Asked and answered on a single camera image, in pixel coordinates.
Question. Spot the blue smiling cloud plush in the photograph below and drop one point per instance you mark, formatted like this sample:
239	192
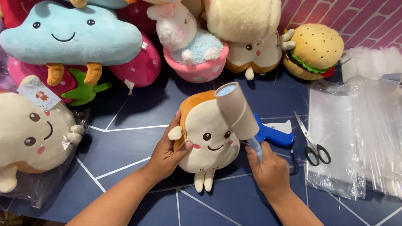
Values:
70	32

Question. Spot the toast plush with arms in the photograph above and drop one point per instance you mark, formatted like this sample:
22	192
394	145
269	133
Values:
257	54

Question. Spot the burger plush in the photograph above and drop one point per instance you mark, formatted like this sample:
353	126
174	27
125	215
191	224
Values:
313	50

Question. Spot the white paper hang tag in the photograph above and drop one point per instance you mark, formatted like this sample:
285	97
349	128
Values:
39	93

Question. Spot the small toast plush toy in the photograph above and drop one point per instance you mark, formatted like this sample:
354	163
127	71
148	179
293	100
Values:
212	146

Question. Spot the person's right hand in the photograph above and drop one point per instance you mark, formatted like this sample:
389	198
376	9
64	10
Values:
272	173

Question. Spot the pink strawberry plush green leaves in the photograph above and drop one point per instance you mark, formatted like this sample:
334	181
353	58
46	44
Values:
75	91

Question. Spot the large cream plush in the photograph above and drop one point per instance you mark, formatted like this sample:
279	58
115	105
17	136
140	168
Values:
240	11

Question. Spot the person's left hand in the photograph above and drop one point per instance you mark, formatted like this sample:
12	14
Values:
164	157

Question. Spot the pink dotted strawberry plush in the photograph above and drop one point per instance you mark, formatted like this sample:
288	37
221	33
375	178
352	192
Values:
139	66

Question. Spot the white bunny in pink cup plush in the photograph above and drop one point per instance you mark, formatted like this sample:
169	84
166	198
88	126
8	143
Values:
192	50

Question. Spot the stack of clear plastic bags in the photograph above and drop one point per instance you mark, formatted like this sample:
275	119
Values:
365	142

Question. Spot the blue tagging gun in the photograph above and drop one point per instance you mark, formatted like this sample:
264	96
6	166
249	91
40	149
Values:
273	134

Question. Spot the large bagged toast plush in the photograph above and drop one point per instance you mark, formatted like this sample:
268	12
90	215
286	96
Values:
13	133

